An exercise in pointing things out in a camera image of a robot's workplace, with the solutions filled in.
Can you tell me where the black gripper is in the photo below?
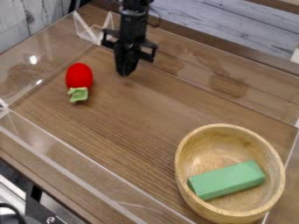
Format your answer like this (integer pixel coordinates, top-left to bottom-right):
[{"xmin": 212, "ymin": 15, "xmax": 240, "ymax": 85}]
[{"xmin": 101, "ymin": 0, "xmax": 157, "ymax": 77}]

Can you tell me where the red plush strawberry toy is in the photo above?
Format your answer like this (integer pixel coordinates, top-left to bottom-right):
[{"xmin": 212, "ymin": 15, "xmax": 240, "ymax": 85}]
[{"xmin": 65, "ymin": 63, "xmax": 93, "ymax": 103}]

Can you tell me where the clear acrylic table barrier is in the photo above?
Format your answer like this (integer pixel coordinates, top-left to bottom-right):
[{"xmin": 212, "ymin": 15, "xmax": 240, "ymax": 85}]
[{"xmin": 0, "ymin": 7, "xmax": 299, "ymax": 224}]

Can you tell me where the wooden bowl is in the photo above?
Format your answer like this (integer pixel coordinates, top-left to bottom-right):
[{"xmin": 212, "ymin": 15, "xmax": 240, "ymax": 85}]
[{"xmin": 173, "ymin": 123, "xmax": 285, "ymax": 224}]

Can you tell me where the green rectangular block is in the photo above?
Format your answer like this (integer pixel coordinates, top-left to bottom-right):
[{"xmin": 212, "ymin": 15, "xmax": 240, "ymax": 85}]
[{"xmin": 186, "ymin": 161, "xmax": 265, "ymax": 200}]

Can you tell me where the clear acrylic corner bracket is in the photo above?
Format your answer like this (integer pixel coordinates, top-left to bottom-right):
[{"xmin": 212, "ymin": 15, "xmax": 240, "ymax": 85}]
[{"xmin": 72, "ymin": 11, "xmax": 114, "ymax": 46}]

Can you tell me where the black cable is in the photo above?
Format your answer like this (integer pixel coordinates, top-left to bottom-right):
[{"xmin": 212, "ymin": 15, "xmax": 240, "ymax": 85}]
[{"xmin": 0, "ymin": 202, "xmax": 23, "ymax": 224}]

